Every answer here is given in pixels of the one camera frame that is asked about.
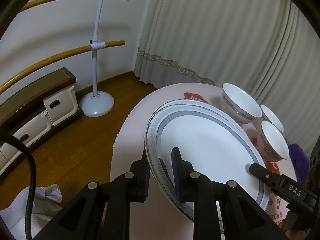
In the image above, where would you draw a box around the black braided cable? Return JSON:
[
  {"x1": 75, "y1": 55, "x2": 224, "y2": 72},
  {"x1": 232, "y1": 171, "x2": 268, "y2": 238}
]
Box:
[{"x1": 0, "y1": 130, "x2": 38, "y2": 240}]

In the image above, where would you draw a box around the white barre stand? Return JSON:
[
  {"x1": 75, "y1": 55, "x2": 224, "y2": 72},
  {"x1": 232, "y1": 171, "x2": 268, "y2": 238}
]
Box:
[{"x1": 80, "y1": 0, "x2": 114, "y2": 117}]

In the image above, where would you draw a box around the white bowl with label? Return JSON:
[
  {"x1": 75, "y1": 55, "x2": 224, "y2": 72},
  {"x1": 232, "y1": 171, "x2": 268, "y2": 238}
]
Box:
[{"x1": 257, "y1": 120, "x2": 290, "y2": 162}]

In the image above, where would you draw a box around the lower wooden ballet bar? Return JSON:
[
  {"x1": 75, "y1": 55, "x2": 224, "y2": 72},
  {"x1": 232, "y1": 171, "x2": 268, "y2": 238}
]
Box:
[{"x1": 1, "y1": 40, "x2": 125, "y2": 94}]

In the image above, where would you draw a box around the grey-white curtain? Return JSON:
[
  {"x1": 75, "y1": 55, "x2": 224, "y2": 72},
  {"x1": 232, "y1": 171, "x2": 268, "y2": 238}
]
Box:
[{"x1": 134, "y1": 0, "x2": 319, "y2": 155}]

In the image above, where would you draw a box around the dark wooden bench cabinet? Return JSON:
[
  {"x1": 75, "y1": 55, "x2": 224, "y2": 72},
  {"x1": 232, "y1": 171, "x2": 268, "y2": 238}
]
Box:
[{"x1": 0, "y1": 67, "x2": 81, "y2": 183}]

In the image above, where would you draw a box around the white towel on floor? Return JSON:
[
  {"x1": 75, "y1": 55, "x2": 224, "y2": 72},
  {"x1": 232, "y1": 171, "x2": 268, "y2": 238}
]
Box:
[{"x1": 0, "y1": 183, "x2": 62, "y2": 240}]

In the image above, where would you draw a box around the large white bowl back left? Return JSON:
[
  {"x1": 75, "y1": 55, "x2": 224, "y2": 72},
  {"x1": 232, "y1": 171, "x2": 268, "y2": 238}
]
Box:
[{"x1": 220, "y1": 83, "x2": 262, "y2": 124}]

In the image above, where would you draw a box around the purple cloth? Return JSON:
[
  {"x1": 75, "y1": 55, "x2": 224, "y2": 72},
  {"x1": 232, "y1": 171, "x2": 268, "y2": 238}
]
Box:
[{"x1": 289, "y1": 144, "x2": 310, "y2": 184}]

